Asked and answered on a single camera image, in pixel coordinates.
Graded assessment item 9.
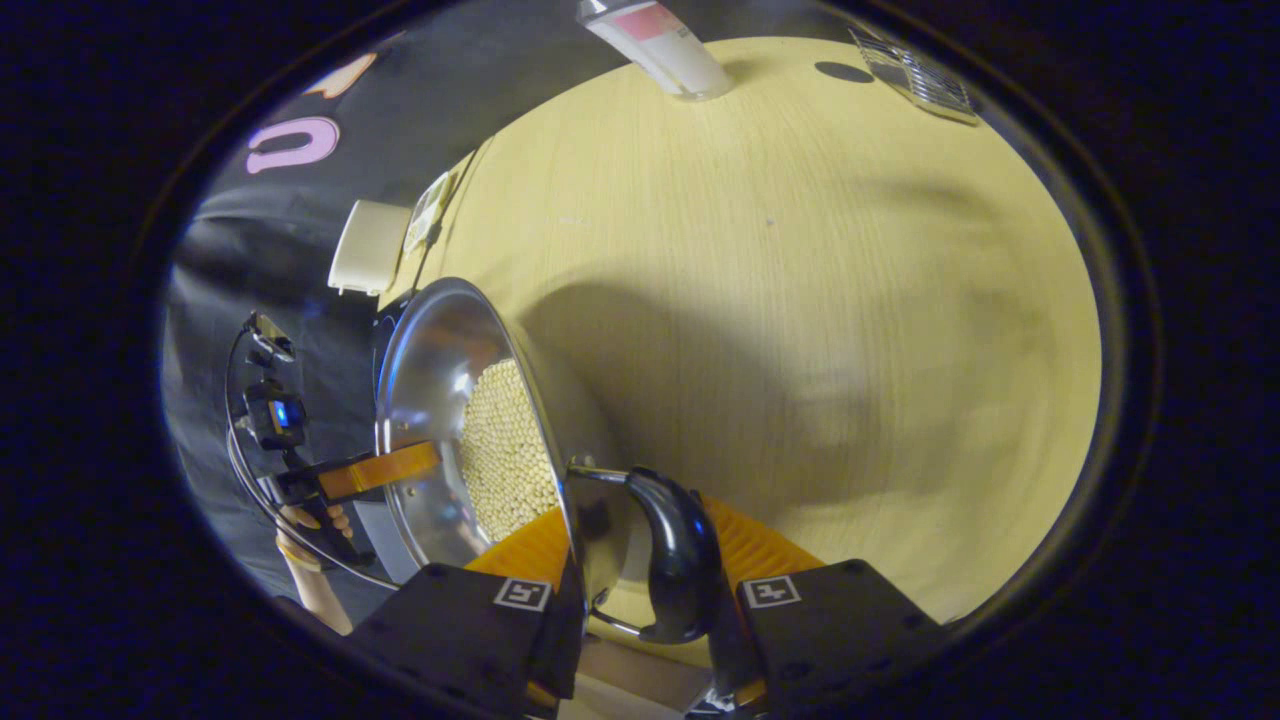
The wire mesh basket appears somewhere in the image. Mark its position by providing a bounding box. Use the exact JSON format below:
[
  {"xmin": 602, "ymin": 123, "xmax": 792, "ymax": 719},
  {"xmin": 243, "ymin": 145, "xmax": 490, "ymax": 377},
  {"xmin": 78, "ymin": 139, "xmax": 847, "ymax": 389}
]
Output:
[{"xmin": 848, "ymin": 25, "xmax": 981, "ymax": 126}]

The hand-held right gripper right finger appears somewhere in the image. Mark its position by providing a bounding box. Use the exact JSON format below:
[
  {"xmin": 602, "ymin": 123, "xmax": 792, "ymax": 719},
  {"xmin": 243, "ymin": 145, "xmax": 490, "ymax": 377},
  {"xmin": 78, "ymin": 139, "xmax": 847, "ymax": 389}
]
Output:
[{"xmin": 700, "ymin": 497, "xmax": 946, "ymax": 716}]

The black induction cooktop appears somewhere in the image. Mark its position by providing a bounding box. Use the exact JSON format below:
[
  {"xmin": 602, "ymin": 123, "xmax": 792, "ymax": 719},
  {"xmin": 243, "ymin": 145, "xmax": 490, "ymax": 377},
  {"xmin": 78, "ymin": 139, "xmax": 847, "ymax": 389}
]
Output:
[{"xmin": 372, "ymin": 295, "xmax": 403, "ymax": 401}]

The divided white dish of beans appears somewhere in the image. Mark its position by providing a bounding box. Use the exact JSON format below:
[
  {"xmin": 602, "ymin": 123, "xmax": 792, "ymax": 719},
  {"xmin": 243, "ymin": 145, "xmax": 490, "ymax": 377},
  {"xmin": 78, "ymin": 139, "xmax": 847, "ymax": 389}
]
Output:
[{"xmin": 403, "ymin": 170, "xmax": 456, "ymax": 259}]

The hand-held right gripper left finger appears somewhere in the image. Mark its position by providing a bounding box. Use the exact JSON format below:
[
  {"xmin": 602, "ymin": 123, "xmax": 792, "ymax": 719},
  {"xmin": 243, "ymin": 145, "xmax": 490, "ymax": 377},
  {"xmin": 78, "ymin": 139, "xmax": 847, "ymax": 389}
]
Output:
[{"xmin": 350, "ymin": 505, "xmax": 586, "ymax": 716}]

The steel pot with black handles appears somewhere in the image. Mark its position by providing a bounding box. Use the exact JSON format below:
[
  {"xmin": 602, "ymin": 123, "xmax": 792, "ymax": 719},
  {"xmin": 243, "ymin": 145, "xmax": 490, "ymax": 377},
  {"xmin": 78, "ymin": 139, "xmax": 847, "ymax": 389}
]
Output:
[{"xmin": 375, "ymin": 277, "xmax": 723, "ymax": 646}]

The white toaster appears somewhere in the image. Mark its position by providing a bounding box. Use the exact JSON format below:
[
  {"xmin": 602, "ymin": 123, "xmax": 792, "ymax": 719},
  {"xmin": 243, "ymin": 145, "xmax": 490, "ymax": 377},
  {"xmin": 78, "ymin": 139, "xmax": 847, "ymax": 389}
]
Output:
[{"xmin": 328, "ymin": 199, "xmax": 413, "ymax": 297}]

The white bottle with pink label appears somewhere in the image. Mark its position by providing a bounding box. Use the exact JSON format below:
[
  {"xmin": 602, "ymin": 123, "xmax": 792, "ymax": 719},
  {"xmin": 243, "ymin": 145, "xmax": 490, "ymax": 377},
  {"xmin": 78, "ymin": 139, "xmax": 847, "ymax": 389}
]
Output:
[{"xmin": 576, "ymin": 0, "xmax": 734, "ymax": 101}]

